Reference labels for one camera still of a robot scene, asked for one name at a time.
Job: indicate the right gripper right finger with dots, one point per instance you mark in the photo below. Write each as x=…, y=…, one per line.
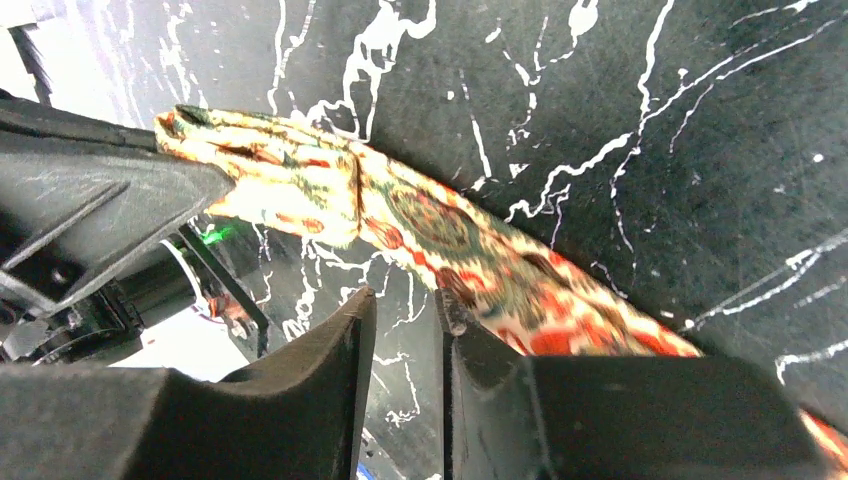
x=508, y=416

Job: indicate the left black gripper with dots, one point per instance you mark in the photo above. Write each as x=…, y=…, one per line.
x=74, y=214

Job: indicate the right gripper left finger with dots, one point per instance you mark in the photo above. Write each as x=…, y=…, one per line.
x=296, y=413

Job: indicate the colourful floral patterned tie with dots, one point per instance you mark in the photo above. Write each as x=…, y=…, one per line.
x=308, y=182

